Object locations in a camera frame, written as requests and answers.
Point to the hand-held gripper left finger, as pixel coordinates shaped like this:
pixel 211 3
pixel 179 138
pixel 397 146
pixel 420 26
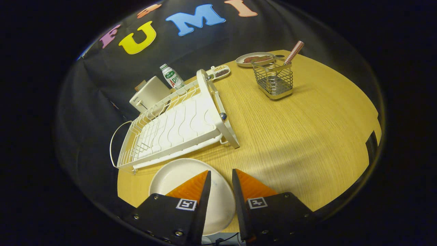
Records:
pixel 204 205

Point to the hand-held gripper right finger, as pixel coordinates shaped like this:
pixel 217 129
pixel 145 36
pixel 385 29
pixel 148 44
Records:
pixel 238 205

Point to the white round plate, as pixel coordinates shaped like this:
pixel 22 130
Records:
pixel 177 174

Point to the white divided condiment dish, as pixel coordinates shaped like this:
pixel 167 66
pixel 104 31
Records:
pixel 222 72

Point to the small beige plate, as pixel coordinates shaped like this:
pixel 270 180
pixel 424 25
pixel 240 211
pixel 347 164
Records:
pixel 240 63

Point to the white toaster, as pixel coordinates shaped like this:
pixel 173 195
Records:
pixel 150 94

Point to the white green label bottle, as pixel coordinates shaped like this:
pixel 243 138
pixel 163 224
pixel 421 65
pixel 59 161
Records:
pixel 170 77

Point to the brown toast slice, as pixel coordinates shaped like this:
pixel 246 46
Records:
pixel 140 86

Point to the brown meat patty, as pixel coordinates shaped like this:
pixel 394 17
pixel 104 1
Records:
pixel 251 59
pixel 264 58

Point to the black backdrop cloth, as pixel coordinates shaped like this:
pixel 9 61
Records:
pixel 95 89

